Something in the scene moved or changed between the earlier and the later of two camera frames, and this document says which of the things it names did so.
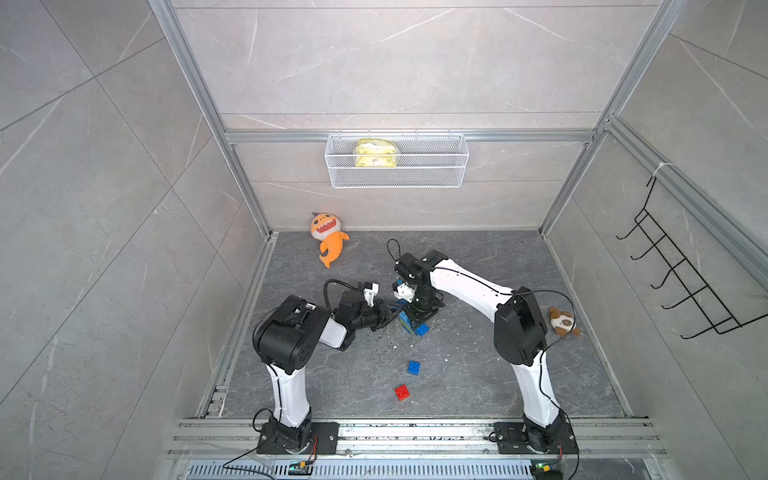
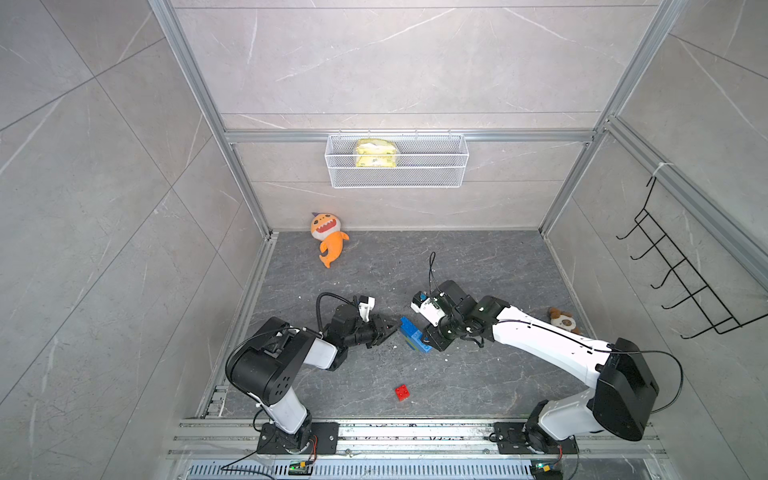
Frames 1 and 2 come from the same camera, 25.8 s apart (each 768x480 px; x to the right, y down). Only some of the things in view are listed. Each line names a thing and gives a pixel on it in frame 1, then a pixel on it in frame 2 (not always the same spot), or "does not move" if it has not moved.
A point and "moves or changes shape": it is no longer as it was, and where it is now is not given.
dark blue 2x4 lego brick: x=404 y=318 moves or changes shape
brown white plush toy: x=562 y=322 does not move
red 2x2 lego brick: x=402 y=392 does not move
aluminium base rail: x=190 y=438 does not move
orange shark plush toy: x=326 y=228 does not move
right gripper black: x=421 y=317 -> x=433 y=339
